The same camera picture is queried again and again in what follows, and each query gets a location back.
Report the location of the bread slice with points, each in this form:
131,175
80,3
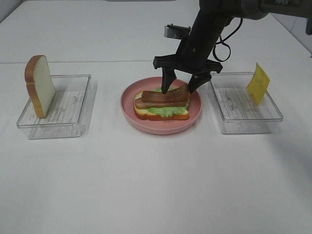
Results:
156,115
39,84

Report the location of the clear plastic tray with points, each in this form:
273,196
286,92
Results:
234,108
69,114

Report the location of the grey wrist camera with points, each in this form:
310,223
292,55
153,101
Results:
176,32

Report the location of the pink round plate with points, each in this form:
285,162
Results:
162,127

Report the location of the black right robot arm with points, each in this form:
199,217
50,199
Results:
198,41

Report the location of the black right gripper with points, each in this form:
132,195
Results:
185,60

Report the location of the green lettuce leaf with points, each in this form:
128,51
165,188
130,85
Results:
173,103

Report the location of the clear right plastic tray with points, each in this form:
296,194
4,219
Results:
234,108

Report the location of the clear left plastic tray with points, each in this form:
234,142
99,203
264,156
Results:
69,114

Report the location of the bacon strip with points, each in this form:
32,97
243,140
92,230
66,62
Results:
138,103
180,94

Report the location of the yellow cheese slice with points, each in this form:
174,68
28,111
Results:
258,85

